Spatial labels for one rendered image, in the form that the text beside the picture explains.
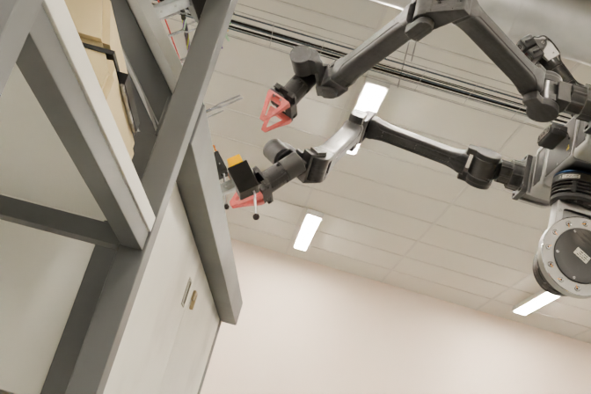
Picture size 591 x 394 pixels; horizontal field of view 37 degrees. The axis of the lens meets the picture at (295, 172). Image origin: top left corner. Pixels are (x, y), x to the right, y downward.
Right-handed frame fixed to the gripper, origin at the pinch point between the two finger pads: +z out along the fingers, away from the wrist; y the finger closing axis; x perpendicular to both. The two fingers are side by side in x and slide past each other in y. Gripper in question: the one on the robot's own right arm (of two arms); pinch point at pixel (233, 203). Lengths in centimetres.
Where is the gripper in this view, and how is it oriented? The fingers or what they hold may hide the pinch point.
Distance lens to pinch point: 212.6
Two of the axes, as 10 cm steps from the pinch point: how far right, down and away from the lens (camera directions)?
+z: -8.2, 5.3, -2.3
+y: -0.4, -4.5, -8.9
